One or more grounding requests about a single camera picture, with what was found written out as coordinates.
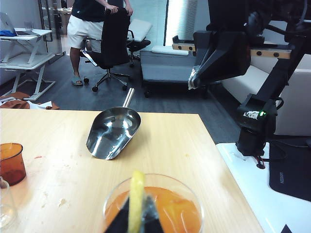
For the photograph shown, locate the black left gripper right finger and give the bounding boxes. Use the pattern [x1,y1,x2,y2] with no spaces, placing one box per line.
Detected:
[142,194,166,233]

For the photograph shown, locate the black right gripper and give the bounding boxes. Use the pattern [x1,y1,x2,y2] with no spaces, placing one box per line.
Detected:
[188,0,252,90]

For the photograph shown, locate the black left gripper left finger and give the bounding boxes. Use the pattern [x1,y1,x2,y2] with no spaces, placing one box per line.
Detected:
[104,197,131,233]

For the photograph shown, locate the yellow lemon slice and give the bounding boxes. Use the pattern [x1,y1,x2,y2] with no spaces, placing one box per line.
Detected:
[127,169,146,233]

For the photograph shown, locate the white robot base platform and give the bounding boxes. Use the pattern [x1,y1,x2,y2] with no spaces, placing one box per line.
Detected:
[216,142,311,233]

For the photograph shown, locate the wine glass with orange cocktail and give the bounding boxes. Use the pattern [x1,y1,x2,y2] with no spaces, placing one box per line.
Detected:
[103,173,205,233]

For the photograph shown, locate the white roll pillow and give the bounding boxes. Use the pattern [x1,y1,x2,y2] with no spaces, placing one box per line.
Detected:
[152,45,190,56]

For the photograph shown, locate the grey wheeled couch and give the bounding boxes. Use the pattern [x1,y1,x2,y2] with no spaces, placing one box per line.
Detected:
[140,50,209,98]

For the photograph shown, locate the wooden board with holes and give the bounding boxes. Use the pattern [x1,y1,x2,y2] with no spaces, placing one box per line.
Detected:
[172,42,292,60]

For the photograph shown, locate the chair with white cushion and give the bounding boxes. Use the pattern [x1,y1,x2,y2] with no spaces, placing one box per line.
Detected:
[126,18,153,67]

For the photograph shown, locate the white window blinds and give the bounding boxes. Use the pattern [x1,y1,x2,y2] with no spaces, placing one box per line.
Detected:
[128,0,198,47]

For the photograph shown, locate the shiny metal scoop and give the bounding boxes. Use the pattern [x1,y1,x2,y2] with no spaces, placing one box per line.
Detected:
[86,87,142,161]

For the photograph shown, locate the white cabinet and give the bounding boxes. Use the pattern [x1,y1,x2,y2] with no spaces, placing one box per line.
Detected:
[222,54,311,136]

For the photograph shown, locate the black office chair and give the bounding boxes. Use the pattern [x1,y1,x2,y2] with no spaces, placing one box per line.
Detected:
[80,7,133,93]

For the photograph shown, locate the amber orange small beaker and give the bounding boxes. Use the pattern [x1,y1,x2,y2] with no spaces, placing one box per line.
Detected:
[0,142,27,186]

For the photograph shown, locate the black mouse pad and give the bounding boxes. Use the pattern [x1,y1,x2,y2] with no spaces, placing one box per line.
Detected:
[268,143,311,202]

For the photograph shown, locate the person in white shorts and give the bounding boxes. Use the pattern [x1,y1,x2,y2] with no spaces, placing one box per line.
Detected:
[67,0,134,87]

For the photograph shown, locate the brown cloth on floor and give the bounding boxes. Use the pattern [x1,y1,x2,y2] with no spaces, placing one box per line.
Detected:
[0,94,60,110]

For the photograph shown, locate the white standing desk riser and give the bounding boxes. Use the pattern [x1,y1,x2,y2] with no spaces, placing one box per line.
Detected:
[0,53,56,101]

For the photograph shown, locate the silver laptop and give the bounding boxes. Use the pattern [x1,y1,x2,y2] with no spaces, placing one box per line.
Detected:
[0,12,34,37]

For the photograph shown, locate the glass door black frame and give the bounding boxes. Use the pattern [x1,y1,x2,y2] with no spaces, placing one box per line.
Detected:
[38,0,68,55]

